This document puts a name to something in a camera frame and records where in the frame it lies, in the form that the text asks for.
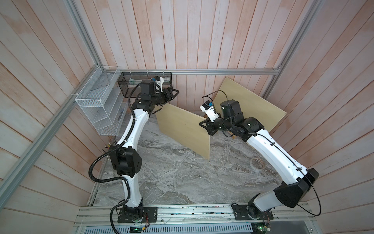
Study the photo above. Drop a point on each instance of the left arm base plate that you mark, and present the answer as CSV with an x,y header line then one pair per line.
x,y
137,215

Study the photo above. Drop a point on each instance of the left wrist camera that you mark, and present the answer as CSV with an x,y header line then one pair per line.
x,y
158,82

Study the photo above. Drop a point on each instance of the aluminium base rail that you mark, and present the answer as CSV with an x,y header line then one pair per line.
x,y
195,214

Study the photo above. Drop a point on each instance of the aluminium frame horizontal bar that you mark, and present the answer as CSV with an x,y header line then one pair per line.
x,y
215,72

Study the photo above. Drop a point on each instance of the black mesh basket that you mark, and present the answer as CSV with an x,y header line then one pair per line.
x,y
129,80

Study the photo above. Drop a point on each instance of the plywood board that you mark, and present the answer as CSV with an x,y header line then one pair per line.
x,y
251,104
183,126

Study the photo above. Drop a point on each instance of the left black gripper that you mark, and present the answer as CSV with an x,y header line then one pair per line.
x,y
171,96

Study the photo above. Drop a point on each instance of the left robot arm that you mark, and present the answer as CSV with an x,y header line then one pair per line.
x,y
125,159

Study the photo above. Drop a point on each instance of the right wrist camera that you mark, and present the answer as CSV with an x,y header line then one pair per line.
x,y
209,109

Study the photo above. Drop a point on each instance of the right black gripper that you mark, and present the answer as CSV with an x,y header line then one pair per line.
x,y
209,126

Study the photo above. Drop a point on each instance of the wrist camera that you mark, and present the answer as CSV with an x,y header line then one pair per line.
x,y
158,82
209,109

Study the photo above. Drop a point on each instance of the clear round dish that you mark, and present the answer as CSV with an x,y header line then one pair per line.
x,y
257,164

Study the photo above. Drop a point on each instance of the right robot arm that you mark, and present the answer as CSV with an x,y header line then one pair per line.
x,y
297,180

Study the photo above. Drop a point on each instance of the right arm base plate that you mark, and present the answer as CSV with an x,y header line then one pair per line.
x,y
246,212

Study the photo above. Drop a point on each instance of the white wire mesh shelf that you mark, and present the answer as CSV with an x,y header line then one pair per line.
x,y
101,100

